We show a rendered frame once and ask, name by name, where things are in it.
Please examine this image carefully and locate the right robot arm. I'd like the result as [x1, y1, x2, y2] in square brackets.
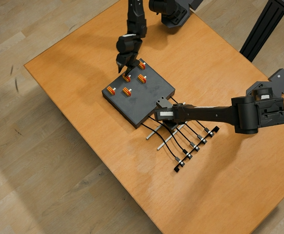
[115, 0, 187, 68]

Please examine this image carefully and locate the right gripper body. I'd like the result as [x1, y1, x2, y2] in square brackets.
[125, 60, 140, 70]

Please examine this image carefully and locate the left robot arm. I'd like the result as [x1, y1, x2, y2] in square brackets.
[154, 83, 284, 134]

